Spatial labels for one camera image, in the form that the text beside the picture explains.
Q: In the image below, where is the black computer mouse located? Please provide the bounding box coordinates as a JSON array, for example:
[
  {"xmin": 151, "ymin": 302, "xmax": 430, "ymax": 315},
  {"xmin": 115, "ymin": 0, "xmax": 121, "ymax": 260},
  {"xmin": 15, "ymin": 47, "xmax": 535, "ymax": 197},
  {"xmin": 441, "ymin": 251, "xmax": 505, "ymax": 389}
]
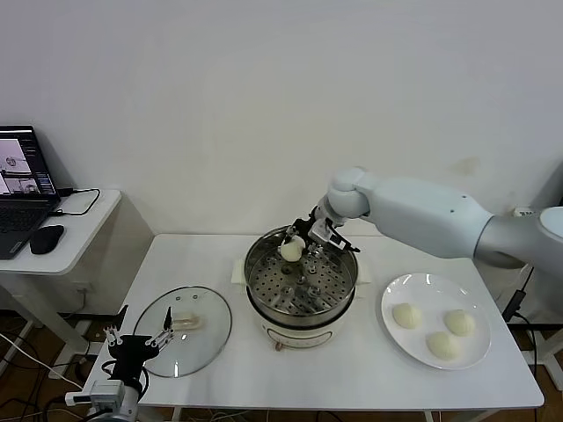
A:
[{"xmin": 29, "ymin": 224, "xmax": 65, "ymax": 255}]

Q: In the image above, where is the round glass pot lid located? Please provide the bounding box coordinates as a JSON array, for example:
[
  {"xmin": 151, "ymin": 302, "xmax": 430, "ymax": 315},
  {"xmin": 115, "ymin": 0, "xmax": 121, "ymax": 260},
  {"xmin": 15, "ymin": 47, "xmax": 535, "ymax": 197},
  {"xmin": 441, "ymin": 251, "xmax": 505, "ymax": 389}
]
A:
[{"xmin": 133, "ymin": 286, "xmax": 233, "ymax": 378}]

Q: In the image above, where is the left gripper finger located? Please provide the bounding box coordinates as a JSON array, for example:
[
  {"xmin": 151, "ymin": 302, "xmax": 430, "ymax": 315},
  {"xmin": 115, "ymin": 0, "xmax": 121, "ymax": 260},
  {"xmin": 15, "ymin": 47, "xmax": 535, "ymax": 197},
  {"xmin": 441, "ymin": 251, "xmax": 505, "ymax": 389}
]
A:
[
  {"xmin": 103, "ymin": 304, "xmax": 130, "ymax": 349},
  {"xmin": 147, "ymin": 307, "xmax": 176, "ymax": 351}
]

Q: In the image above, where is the black power adapter cable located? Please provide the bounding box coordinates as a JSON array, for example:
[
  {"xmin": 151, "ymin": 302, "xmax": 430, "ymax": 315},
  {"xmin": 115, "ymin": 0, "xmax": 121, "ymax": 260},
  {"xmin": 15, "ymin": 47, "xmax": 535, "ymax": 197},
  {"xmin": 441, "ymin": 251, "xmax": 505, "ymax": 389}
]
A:
[{"xmin": 501, "ymin": 263, "xmax": 540, "ymax": 366}]

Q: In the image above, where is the black open laptop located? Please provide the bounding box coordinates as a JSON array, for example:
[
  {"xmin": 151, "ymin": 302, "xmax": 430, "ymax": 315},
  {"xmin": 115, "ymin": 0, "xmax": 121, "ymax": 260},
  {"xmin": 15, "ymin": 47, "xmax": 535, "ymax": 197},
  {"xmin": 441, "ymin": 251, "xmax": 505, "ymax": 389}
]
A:
[{"xmin": 0, "ymin": 125, "xmax": 62, "ymax": 260}]

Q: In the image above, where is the white steamed baozi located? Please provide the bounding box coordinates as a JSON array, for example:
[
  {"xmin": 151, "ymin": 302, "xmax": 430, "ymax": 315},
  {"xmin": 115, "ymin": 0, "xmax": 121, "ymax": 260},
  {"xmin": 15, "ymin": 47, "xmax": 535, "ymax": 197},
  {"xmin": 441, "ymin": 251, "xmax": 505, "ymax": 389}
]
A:
[
  {"xmin": 442, "ymin": 309, "xmax": 477, "ymax": 338},
  {"xmin": 280, "ymin": 236, "xmax": 304, "ymax": 264},
  {"xmin": 392, "ymin": 302, "xmax": 422, "ymax": 330},
  {"xmin": 426, "ymin": 331, "xmax": 462, "ymax": 360}
]

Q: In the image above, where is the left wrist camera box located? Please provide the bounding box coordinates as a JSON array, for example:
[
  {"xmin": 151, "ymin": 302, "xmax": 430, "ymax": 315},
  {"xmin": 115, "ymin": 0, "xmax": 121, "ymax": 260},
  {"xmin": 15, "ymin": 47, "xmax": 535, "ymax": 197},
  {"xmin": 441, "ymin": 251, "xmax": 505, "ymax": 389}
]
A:
[{"xmin": 65, "ymin": 380, "xmax": 127, "ymax": 408}]

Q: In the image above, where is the stainless steel steamer basket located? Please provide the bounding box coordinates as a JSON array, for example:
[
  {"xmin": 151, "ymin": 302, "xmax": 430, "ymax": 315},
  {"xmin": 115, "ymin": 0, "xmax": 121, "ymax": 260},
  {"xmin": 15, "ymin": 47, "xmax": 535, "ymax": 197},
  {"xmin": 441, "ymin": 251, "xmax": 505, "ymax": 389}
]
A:
[{"xmin": 231, "ymin": 224, "xmax": 374, "ymax": 316}]

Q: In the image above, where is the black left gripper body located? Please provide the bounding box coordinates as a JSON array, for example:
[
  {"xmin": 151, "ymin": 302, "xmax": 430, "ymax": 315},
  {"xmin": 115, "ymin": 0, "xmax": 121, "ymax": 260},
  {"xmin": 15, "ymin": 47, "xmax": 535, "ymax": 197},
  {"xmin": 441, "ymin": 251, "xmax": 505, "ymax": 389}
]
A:
[{"xmin": 107, "ymin": 334, "xmax": 153, "ymax": 382}]

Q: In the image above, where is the white round plate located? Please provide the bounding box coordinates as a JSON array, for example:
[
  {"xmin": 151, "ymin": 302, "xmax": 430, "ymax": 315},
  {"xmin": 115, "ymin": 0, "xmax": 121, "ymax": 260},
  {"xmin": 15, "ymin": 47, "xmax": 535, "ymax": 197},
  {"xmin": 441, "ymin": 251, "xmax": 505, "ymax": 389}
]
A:
[{"xmin": 380, "ymin": 273, "xmax": 492, "ymax": 370}]

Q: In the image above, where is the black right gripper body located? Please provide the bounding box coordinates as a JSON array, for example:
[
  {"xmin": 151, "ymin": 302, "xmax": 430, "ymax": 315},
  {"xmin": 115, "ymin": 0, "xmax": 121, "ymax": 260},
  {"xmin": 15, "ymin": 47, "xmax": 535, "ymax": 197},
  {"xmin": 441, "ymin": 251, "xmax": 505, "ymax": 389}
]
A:
[{"xmin": 292, "ymin": 217, "xmax": 318, "ymax": 247}]

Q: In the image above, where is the black laptop cable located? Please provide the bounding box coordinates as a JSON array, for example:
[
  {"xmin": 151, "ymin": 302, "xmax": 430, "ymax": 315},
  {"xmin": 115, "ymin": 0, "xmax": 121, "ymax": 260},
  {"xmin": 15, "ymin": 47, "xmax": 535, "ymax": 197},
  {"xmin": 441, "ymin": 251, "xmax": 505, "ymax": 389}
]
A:
[{"xmin": 48, "ymin": 187, "xmax": 101, "ymax": 217}]

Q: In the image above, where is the white side desk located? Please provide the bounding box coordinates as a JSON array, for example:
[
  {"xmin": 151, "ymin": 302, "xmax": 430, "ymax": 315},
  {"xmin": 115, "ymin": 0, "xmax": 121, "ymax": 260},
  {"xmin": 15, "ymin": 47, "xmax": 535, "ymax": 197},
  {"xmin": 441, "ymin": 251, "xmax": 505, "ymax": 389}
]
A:
[{"xmin": 501, "ymin": 206, "xmax": 563, "ymax": 368}]

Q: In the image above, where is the white side table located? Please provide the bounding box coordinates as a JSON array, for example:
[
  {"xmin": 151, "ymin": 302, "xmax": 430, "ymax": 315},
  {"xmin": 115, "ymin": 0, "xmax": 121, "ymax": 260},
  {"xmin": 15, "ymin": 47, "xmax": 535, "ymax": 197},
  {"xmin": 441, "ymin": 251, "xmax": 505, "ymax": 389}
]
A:
[{"xmin": 0, "ymin": 189, "xmax": 156, "ymax": 366}]

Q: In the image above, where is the white floor cable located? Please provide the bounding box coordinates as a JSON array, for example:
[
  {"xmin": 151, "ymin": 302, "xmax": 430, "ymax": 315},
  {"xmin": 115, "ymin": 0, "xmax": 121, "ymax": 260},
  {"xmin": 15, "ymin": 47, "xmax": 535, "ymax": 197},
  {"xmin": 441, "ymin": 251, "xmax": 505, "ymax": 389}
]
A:
[{"xmin": 0, "ymin": 331, "xmax": 84, "ymax": 390}]

